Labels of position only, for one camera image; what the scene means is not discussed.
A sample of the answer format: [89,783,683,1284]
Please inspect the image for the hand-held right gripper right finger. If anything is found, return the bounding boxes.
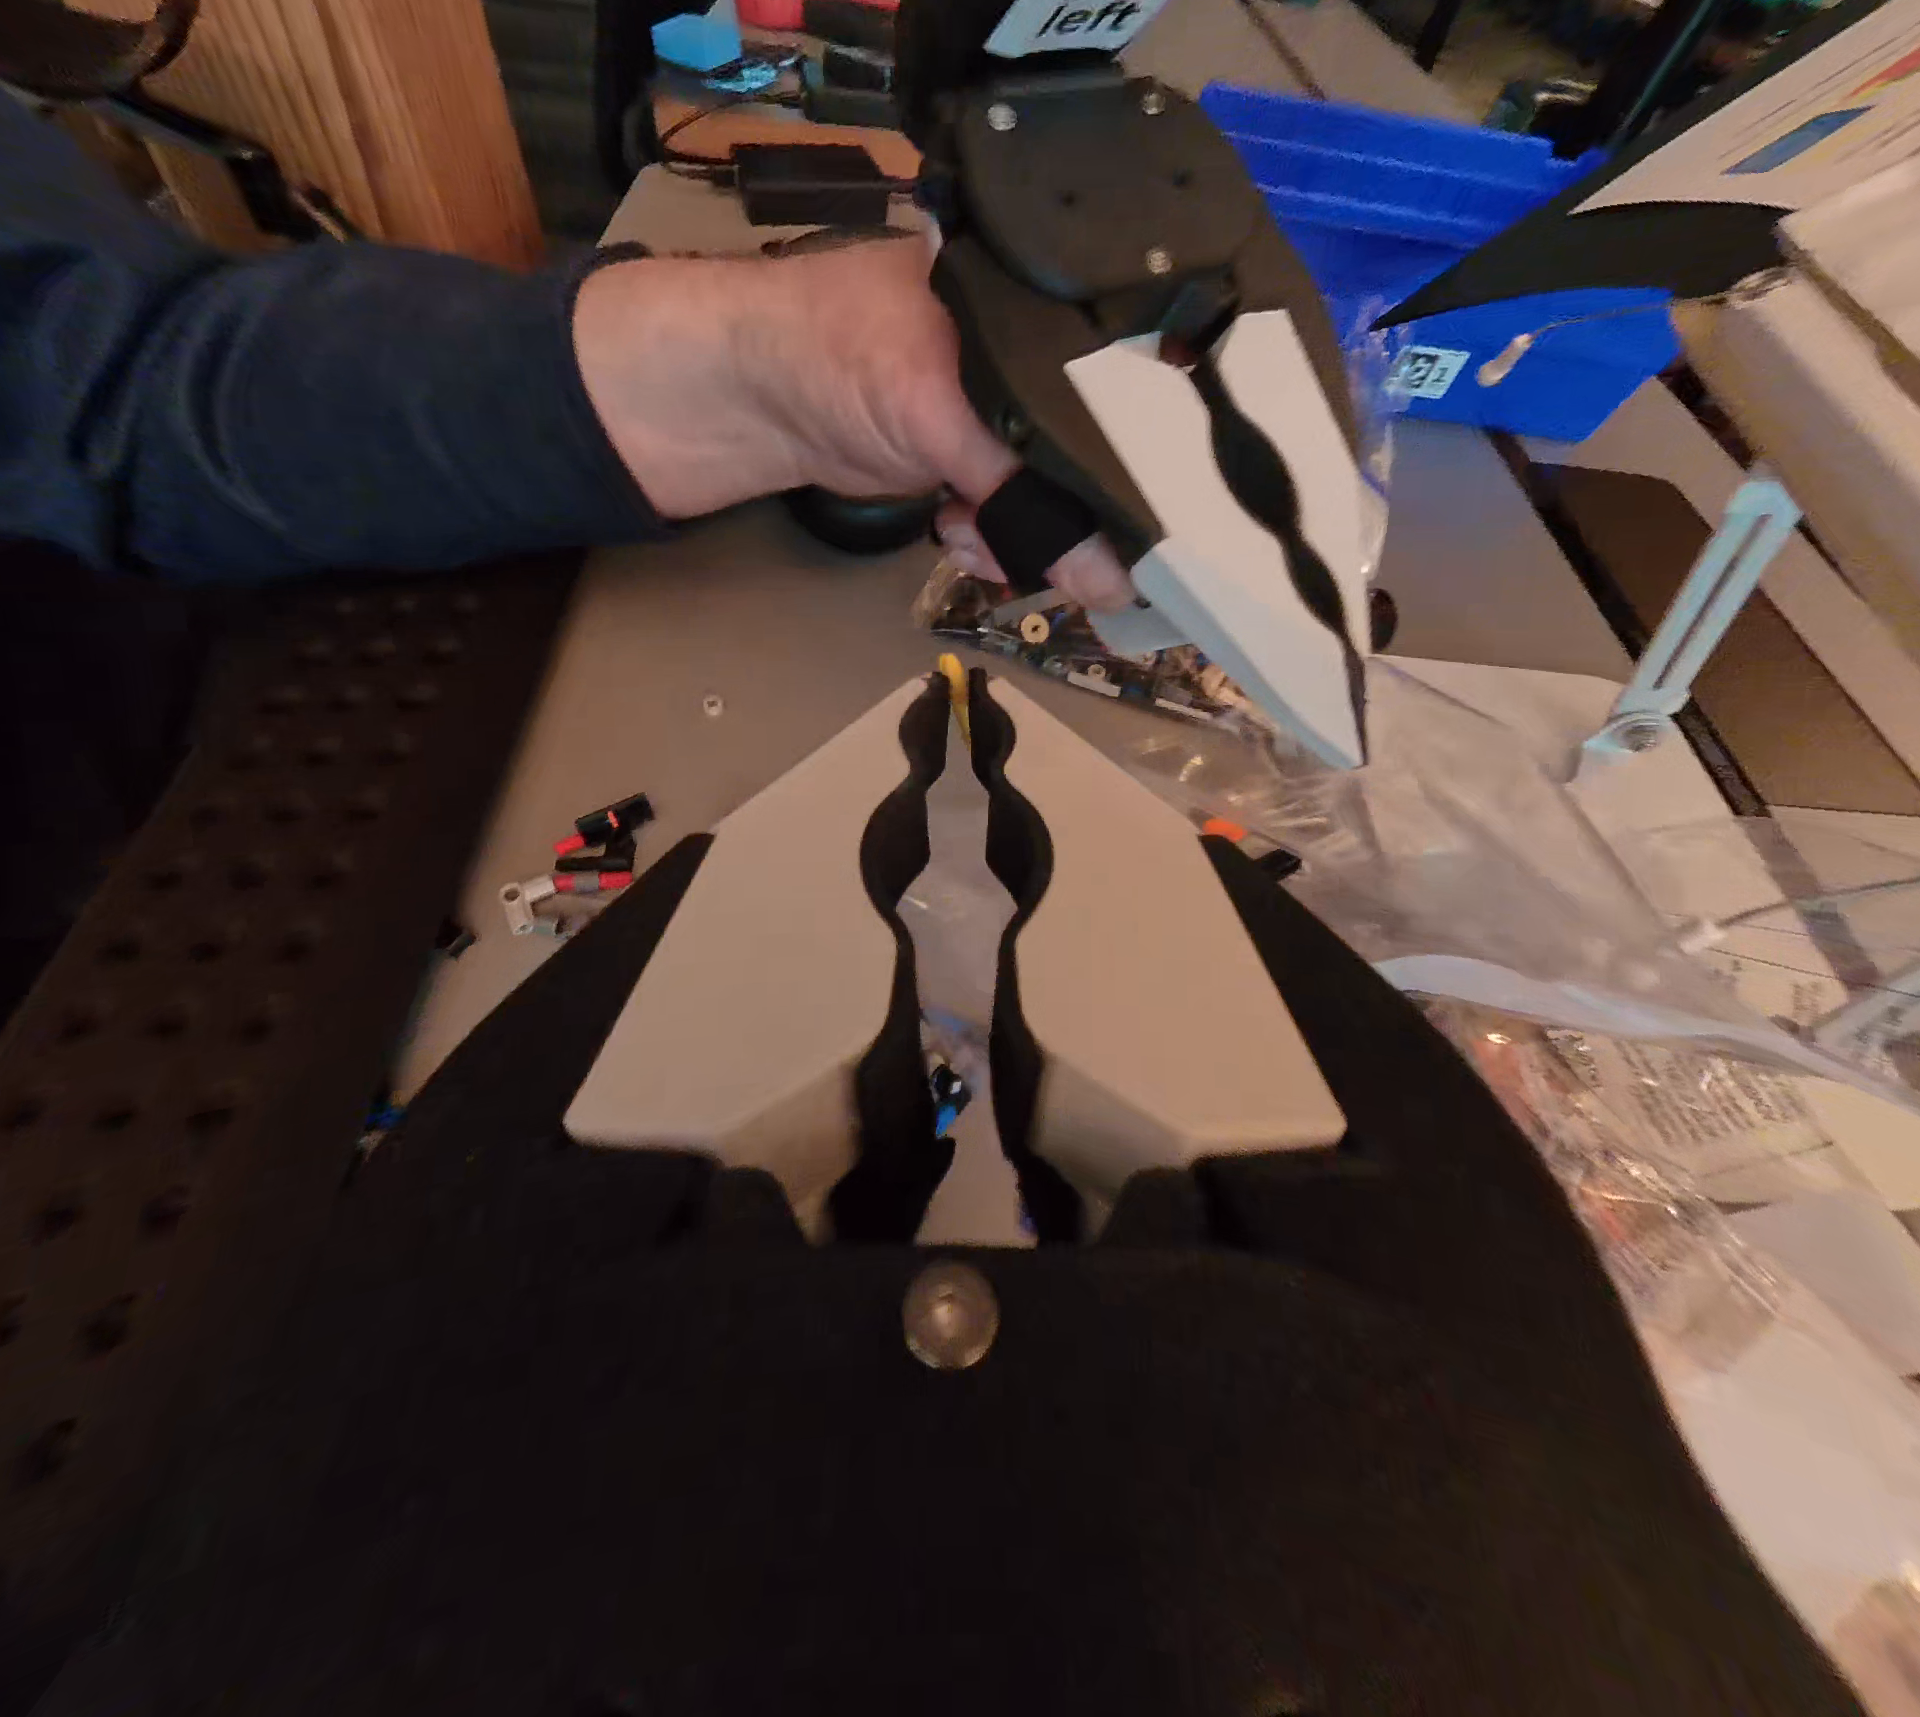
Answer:
[965,666,1350,1246]

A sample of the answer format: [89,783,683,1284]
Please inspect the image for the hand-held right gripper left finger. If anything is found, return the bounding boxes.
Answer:
[562,675,955,1246]

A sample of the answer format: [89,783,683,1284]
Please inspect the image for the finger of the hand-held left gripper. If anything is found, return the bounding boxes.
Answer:
[1197,311,1393,686]
[1062,331,1370,775]

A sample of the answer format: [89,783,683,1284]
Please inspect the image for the small clear bag toy pieces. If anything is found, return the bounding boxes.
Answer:
[1125,659,1920,1104]

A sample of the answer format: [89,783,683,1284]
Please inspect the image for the toy set instruction booklet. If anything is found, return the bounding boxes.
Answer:
[1575,0,1920,218]

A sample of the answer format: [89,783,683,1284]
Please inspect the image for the person's left hand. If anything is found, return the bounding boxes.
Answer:
[574,236,1151,612]

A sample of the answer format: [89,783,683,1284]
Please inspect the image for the black toy piece red stripe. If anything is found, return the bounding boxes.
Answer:
[554,791,659,856]

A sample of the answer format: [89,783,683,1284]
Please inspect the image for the blue plastic bin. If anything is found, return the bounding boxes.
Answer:
[1342,149,1683,445]
[1200,83,1562,249]

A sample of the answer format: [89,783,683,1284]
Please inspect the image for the black power adapter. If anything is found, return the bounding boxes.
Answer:
[731,142,888,229]

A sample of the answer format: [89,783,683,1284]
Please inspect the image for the black glossy rounded object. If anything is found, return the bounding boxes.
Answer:
[783,487,950,557]

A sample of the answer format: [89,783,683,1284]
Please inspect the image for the black perforated pad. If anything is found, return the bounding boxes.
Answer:
[0,546,709,1717]

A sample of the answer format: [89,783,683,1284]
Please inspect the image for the wooden book stand white legs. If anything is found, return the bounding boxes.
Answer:
[1373,142,1920,781]

